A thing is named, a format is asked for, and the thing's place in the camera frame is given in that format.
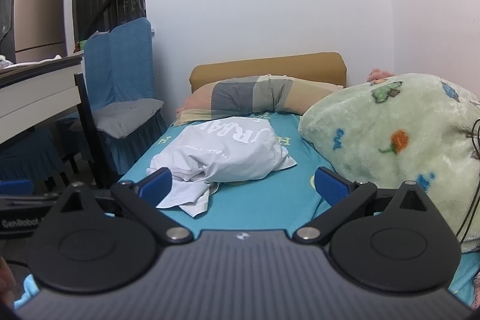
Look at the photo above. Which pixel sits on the green printed fleece blanket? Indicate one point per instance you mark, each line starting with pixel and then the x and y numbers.
pixel 393 117

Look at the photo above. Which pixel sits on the person's left hand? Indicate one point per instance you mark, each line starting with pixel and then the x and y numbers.
pixel 5 278

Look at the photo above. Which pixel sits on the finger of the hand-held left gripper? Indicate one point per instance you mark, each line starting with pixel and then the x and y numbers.
pixel 15 187

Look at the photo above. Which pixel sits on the pink fluffy cloth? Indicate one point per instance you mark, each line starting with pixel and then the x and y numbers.
pixel 378 74

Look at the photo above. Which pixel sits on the white printed t-shirt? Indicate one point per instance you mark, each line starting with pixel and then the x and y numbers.
pixel 225 151

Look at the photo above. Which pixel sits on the white table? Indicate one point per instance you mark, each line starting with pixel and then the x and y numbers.
pixel 37 95

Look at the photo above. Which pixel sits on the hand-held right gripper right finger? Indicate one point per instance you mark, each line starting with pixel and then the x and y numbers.
pixel 330 185

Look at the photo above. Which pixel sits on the grey seat cushion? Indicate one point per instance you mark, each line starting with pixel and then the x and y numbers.
pixel 120 115

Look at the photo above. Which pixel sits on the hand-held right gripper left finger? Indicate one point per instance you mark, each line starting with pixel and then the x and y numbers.
pixel 159 182

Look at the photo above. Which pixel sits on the blue skirted chair cover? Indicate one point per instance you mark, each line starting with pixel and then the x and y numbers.
pixel 26 158

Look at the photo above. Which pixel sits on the plaid pillow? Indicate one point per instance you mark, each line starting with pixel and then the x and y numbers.
pixel 232 95

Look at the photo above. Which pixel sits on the gold refrigerator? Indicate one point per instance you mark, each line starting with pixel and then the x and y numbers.
pixel 37 12

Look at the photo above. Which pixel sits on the teal bed sheet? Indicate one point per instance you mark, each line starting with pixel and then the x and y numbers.
pixel 255 203

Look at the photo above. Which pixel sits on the tan padded headboard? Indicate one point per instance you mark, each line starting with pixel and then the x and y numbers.
pixel 262 67

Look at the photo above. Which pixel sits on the black wooden chair frame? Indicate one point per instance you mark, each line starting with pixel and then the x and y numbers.
pixel 92 140

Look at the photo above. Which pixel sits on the blue covered chair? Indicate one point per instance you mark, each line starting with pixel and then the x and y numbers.
pixel 97 72
pixel 131 61

